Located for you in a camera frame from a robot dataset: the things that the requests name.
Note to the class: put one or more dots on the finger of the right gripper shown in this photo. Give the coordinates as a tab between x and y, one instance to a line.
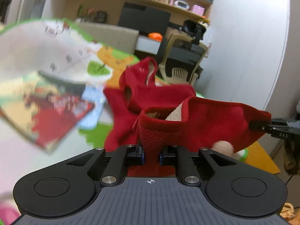
286	129

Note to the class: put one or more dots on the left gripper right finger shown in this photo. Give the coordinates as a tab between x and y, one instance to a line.
179	157

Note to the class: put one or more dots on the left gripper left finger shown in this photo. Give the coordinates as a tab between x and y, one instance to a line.
121	160

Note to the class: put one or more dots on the red fleece hooded jacket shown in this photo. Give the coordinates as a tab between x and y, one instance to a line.
156	116

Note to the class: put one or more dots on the beige office chair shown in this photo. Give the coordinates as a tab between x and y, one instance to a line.
180	54

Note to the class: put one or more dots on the picture book on mat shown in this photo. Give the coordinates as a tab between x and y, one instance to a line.
43	108

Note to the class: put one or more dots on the beige sofa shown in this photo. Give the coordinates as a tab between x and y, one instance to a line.
121	38

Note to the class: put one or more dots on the orange object on desk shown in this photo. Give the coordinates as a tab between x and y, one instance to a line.
155	36

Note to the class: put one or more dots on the colourful cartoon play mat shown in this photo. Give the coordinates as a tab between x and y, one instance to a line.
69	192

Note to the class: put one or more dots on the black monitor screen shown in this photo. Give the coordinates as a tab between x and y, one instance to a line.
144	19

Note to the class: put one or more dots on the pink box on shelf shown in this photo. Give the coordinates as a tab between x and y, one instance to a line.
197	9

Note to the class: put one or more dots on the potted plant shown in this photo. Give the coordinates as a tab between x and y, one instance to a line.
85	14

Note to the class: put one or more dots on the white clock on shelf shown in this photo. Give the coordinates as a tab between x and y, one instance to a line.
182	4

